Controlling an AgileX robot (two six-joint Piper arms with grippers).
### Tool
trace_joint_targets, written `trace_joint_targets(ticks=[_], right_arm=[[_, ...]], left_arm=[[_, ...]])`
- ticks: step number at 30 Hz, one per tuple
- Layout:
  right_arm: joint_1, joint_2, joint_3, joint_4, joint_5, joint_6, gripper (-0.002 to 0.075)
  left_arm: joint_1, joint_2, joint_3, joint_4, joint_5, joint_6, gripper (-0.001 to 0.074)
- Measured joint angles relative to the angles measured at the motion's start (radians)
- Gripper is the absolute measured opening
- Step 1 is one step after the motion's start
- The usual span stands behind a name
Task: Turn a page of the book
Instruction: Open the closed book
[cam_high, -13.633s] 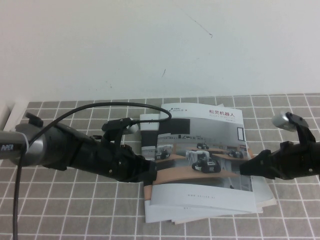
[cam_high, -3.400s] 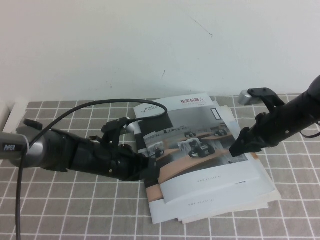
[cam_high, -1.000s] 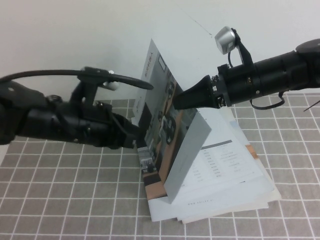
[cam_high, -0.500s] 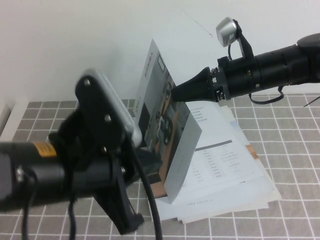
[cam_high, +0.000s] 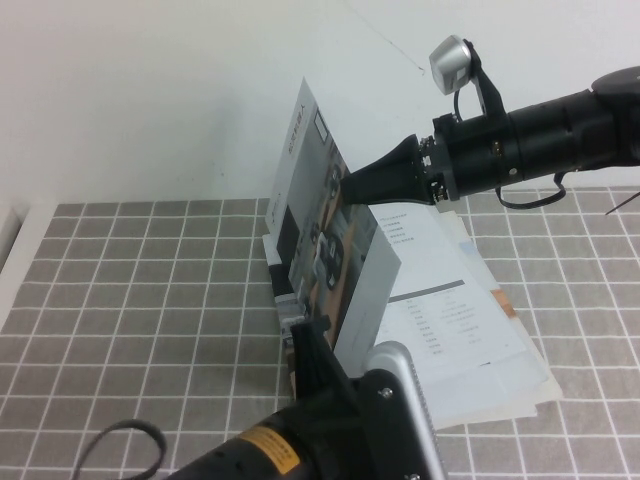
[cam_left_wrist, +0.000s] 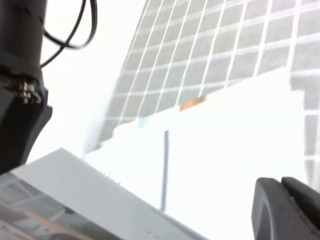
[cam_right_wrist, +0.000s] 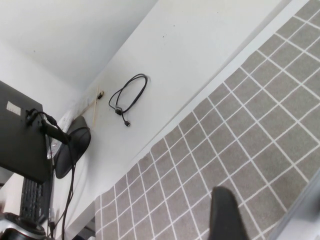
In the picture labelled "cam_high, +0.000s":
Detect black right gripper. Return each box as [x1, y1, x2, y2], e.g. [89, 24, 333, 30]
[341, 111, 515, 208]

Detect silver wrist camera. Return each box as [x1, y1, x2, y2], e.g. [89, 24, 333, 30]
[428, 33, 474, 95]
[367, 339, 442, 480]

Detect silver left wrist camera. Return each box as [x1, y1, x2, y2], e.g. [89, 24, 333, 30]
[367, 339, 442, 480]

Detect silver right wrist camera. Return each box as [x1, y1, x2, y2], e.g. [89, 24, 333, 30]
[428, 33, 474, 95]

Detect grey grid tablecloth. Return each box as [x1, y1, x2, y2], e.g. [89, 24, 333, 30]
[0, 185, 640, 480]

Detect AgileX robot catalog book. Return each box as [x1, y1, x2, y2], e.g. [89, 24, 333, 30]
[262, 77, 529, 384]
[262, 232, 534, 431]

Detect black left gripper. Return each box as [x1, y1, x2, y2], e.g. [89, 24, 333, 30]
[172, 318, 382, 480]

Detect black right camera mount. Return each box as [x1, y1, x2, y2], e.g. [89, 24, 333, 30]
[462, 39, 507, 122]

